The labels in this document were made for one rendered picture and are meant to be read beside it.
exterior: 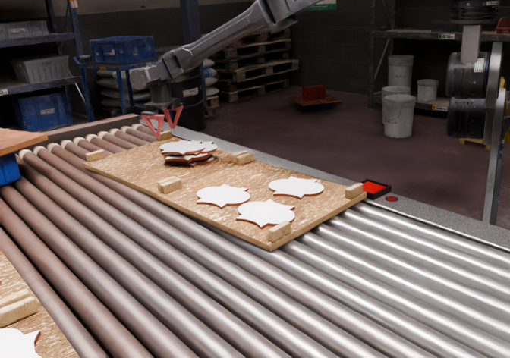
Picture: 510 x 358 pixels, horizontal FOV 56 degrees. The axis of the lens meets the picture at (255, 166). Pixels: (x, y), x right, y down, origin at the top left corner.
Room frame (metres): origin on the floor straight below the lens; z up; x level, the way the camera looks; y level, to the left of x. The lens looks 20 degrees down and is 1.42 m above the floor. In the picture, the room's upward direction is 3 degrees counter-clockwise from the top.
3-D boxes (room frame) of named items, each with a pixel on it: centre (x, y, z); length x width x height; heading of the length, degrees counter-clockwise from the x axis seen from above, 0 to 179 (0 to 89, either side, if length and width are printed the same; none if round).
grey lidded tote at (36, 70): (5.20, 2.20, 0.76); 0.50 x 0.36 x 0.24; 139
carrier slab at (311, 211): (1.13, -0.01, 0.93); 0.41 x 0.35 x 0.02; 43
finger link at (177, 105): (1.46, 0.26, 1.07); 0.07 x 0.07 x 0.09; 70
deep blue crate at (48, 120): (5.18, 2.28, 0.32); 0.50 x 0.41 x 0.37; 129
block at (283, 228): (0.89, -0.04, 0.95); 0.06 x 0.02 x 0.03; 133
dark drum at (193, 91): (5.25, 0.81, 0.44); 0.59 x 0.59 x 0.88
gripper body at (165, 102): (1.42, 0.27, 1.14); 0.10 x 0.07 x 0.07; 160
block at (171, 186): (1.18, 0.22, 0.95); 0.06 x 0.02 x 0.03; 133
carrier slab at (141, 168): (1.43, 0.28, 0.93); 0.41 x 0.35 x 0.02; 45
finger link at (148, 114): (1.39, 0.28, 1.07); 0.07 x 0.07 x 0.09; 70
